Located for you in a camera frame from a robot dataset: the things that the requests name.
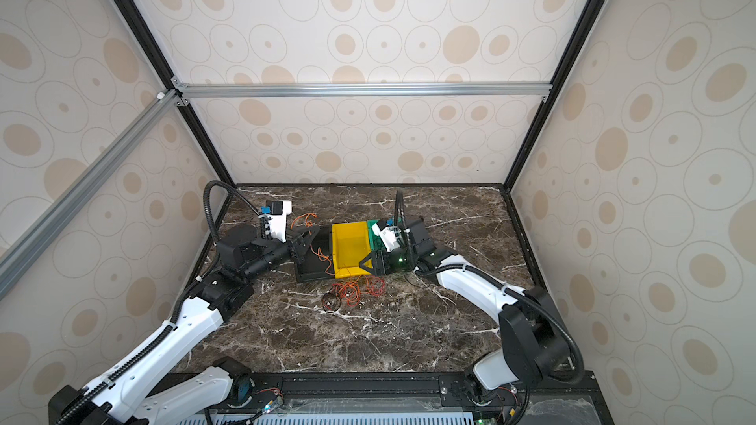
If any black plastic bin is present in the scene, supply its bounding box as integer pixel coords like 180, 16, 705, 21
295, 225, 336, 283

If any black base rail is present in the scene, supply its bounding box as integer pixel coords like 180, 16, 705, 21
183, 372, 613, 424

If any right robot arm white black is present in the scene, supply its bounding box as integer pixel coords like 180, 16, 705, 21
359, 218, 585, 395

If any left aluminium frame bar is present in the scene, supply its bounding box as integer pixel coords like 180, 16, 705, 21
1, 90, 178, 297

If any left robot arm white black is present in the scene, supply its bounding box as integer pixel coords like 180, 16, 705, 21
48, 180, 320, 424

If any orange cable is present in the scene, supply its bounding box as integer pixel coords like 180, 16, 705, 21
288, 211, 338, 277

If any yellow plastic bin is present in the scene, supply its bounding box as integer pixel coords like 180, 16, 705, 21
332, 222, 372, 279

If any green plastic bin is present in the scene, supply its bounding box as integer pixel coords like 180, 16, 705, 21
359, 218, 410, 275

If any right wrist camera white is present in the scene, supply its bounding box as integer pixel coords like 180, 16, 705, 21
371, 222, 402, 252

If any horizontal aluminium frame bar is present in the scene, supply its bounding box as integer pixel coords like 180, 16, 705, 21
178, 82, 552, 98

